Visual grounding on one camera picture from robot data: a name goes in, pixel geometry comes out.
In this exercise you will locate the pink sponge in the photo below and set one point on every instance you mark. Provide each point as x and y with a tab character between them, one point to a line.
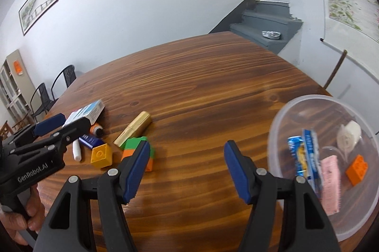
330	183

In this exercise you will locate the green orange building block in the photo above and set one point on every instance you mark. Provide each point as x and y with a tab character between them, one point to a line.
131	146

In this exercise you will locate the wooden desktop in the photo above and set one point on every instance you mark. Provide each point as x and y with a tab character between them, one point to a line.
192	77

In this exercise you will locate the white blue medicine box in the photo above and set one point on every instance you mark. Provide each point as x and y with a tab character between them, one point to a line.
94	109

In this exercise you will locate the orange tag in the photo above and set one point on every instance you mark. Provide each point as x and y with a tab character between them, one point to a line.
18	67

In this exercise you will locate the grey staircase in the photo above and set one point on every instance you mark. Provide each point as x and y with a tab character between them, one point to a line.
263	21

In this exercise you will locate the black metal chair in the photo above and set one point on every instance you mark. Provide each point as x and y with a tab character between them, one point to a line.
44	98
68	74

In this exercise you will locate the wooden stick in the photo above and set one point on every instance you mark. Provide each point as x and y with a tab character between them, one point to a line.
336	68

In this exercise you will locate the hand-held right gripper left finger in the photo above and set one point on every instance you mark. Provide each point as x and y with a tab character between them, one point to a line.
137	169

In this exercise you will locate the wooden chair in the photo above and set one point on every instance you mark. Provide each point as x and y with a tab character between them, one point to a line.
20	121

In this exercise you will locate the framed wall picture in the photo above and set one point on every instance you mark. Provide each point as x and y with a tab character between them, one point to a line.
38	4

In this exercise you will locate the beige glass door cabinet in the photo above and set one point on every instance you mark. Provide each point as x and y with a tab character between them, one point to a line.
14	86

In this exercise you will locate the gold lipstick tube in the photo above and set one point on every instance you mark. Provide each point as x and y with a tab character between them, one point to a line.
133	129

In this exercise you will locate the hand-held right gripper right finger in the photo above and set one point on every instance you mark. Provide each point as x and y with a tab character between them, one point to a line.
238	175

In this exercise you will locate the blue yellow candy wrapper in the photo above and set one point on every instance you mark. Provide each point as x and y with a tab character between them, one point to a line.
297	151

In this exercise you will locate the blue white sachet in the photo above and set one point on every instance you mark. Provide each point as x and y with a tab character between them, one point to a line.
314	157

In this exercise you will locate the clear plastic bowl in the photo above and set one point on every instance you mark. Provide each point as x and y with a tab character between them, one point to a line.
296	121

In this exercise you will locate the white tape roll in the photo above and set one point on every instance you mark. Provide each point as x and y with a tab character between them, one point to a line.
349	136

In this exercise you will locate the white ointment tube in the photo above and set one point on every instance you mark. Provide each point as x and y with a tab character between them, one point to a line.
77	151

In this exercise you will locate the orange black small bottle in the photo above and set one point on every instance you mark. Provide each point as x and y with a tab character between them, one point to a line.
96	130

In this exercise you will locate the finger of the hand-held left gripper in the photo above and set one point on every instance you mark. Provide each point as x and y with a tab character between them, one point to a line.
50	123
74	129

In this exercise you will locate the yellow building block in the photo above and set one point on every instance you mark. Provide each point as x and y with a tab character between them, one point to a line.
102	155

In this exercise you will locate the person's left hand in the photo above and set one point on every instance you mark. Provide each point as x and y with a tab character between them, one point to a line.
34	219

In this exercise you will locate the foil tray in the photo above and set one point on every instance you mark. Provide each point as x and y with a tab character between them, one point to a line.
271	35

